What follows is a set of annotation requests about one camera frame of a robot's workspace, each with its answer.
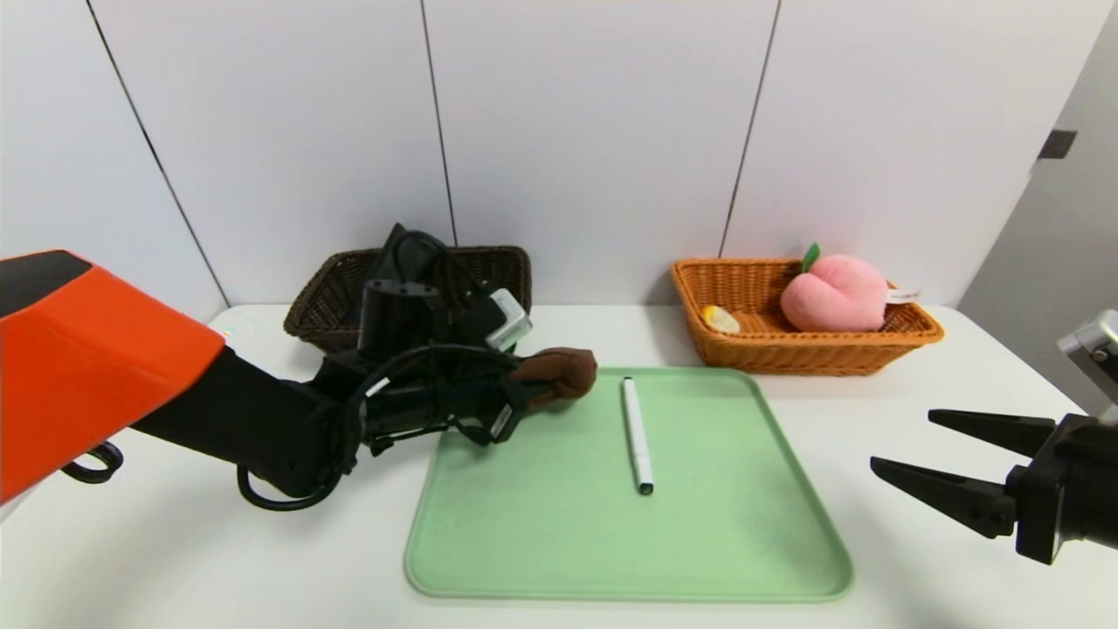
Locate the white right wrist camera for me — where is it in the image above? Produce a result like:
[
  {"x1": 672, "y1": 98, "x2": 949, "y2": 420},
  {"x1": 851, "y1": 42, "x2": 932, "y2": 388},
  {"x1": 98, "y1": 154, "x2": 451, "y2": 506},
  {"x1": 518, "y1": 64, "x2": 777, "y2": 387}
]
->
[{"x1": 1059, "y1": 308, "x2": 1118, "y2": 411}]

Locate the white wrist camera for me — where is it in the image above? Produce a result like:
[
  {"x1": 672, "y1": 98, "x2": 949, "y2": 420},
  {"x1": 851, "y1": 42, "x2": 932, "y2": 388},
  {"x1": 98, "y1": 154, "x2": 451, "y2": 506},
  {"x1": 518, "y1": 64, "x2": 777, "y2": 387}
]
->
[
  {"x1": 1059, "y1": 308, "x2": 1118, "y2": 411},
  {"x1": 485, "y1": 288, "x2": 534, "y2": 352}
]

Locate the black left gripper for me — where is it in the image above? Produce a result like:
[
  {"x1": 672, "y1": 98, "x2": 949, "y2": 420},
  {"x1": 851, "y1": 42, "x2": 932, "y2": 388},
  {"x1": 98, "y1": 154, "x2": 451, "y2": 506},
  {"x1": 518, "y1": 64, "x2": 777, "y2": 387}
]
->
[{"x1": 424, "y1": 363, "x2": 552, "y2": 445}]

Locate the orange wicker basket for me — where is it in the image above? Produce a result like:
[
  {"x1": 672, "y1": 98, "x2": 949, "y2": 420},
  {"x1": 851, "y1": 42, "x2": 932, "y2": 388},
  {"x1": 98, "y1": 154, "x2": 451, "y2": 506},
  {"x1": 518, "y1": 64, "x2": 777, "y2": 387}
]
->
[{"x1": 671, "y1": 257, "x2": 946, "y2": 377}]

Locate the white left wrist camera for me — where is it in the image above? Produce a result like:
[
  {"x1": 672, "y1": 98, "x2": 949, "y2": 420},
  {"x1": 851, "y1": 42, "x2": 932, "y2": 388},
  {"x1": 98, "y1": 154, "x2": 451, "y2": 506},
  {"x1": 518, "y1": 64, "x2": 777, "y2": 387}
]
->
[{"x1": 485, "y1": 288, "x2": 534, "y2": 352}]

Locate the dark brown wicker basket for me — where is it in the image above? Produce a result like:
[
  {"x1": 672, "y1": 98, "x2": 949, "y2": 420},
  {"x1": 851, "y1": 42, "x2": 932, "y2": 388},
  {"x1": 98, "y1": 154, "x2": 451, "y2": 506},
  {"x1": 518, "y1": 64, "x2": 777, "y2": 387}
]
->
[{"x1": 284, "y1": 246, "x2": 533, "y2": 355}]

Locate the pink plush peach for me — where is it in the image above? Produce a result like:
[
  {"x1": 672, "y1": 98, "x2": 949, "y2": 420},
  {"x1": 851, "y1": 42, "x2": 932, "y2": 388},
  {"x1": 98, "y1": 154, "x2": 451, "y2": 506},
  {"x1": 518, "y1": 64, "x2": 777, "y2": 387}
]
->
[{"x1": 780, "y1": 244, "x2": 923, "y2": 334}]

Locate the light green plastic tray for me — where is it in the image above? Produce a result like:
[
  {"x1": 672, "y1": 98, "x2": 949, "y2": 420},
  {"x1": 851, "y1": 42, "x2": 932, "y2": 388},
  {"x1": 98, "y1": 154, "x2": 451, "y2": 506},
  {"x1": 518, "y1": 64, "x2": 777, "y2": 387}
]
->
[{"x1": 404, "y1": 366, "x2": 854, "y2": 602}]

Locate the white marker pen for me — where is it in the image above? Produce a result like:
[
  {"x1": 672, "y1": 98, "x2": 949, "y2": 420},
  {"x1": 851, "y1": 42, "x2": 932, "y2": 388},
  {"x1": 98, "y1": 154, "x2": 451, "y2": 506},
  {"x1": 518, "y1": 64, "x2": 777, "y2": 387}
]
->
[{"x1": 621, "y1": 377, "x2": 654, "y2": 496}]

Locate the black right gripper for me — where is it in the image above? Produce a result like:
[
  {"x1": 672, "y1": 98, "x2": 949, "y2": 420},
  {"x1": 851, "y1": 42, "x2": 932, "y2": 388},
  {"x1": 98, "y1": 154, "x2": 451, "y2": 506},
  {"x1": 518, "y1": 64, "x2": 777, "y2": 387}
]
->
[{"x1": 870, "y1": 408, "x2": 1118, "y2": 566}]

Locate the black left wrist camera cable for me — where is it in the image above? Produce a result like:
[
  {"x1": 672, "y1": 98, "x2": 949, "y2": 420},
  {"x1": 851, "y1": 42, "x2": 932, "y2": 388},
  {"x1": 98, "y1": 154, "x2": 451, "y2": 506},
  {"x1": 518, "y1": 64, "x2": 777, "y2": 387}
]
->
[{"x1": 236, "y1": 345, "x2": 525, "y2": 512}]

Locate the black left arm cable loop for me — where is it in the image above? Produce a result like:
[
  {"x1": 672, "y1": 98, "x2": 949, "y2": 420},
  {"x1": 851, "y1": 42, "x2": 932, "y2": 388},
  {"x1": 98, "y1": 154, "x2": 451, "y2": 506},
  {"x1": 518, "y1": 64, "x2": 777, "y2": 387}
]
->
[{"x1": 61, "y1": 441, "x2": 123, "y2": 484}]

